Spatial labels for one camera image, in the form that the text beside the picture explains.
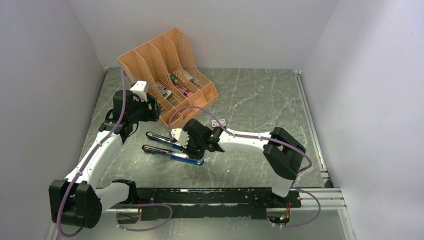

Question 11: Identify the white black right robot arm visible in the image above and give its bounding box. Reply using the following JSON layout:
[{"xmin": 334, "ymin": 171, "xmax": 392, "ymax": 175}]
[{"xmin": 170, "ymin": 119, "xmax": 306, "ymax": 207}]

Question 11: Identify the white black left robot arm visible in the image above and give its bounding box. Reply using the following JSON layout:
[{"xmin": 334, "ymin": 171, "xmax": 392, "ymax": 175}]
[{"xmin": 48, "ymin": 90, "xmax": 160, "ymax": 229}]

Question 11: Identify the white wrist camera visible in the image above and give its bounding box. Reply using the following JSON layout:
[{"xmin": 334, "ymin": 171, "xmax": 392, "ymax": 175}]
[
  {"xmin": 130, "ymin": 80, "xmax": 149, "ymax": 102},
  {"xmin": 171, "ymin": 128, "xmax": 190, "ymax": 149}
]

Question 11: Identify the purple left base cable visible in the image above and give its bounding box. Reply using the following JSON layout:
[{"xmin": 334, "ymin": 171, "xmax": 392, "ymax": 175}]
[{"xmin": 112, "ymin": 203, "xmax": 173, "ymax": 232}]

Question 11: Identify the orange plastic file organizer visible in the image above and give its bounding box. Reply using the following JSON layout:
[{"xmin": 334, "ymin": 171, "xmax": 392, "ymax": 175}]
[{"xmin": 117, "ymin": 28, "xmax": 219, "ymax": 128}]

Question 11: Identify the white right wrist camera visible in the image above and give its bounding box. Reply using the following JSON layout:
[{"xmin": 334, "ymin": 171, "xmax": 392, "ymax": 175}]
[{"xmin": 171, "ymin": 128, "xmax": 190, "ymax": 149}]

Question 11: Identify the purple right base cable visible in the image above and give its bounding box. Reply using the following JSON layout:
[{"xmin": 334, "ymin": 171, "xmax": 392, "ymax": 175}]
[{"xmin": 271, "ymin": 187, "xmax": 322, "ymax": 230}]

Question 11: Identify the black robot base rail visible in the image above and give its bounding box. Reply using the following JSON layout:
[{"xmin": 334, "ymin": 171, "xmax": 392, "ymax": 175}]
[{"xmin": 109, "ymin": 187, "xmax": 302, "ymax": 221}]

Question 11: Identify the pink marker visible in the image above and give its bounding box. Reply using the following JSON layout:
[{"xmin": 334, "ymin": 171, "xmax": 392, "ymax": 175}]
[{"xmin": 175, "ymin": 83, "xmax": 194, "ymax": 98}]

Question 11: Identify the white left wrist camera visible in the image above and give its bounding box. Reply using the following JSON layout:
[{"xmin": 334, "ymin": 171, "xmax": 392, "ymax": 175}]
[{"xmin": 130, "ymin": 80, "xmax": 149, "ymax": 102}]

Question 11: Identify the green capped marker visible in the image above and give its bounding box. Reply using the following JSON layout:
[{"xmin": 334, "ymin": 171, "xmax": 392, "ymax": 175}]
[{"xmin": 170, "ymin": 74, "xmax": 178, "ymax": 84}]

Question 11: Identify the grey white item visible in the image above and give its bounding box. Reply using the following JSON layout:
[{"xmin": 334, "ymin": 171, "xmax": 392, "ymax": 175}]
[{"xmin": 183, "ymin": 71, "xmax": 199, "ymax": 85}]

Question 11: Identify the small staple box sleeve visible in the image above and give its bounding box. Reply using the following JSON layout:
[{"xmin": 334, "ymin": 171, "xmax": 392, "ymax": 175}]
[{"xmin": 211, "ymin": 119, "xmax": 226, "ymax": 128}]

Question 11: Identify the grey white stapler remover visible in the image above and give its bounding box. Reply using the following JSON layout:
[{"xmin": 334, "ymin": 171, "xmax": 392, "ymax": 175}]
[{"xmin": 156, "ymin": 81, "xmax": 172, "ymax": 99}]

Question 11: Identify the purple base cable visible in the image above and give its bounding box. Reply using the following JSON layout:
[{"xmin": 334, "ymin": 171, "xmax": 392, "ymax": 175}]
[
  {"xmin": 112, "ymin": 203, "xmax": 173, "ymax": 232},
  {"xmin": 271, "ymin": 187, "xmax": 322, "ymax": 230}
]

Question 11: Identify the blue metal stapler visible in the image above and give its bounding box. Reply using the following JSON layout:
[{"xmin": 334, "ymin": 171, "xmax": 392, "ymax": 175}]
[{"xmin": 142, "ymin": 131, "xmax": 205, "ymax": 166}]

